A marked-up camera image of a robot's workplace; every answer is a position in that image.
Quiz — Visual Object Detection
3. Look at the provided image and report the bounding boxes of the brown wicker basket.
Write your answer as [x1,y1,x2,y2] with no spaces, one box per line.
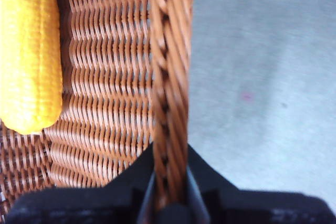
[0,0,195,213]

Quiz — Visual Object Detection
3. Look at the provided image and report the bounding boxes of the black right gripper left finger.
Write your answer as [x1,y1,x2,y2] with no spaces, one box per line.
[6,142,156,224]

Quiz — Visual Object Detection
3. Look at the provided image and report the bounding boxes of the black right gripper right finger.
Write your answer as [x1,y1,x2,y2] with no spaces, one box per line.
[185,144,336,224]

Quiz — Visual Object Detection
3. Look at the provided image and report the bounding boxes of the yellow corn cob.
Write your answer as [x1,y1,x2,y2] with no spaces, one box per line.
[0,0,64,135]

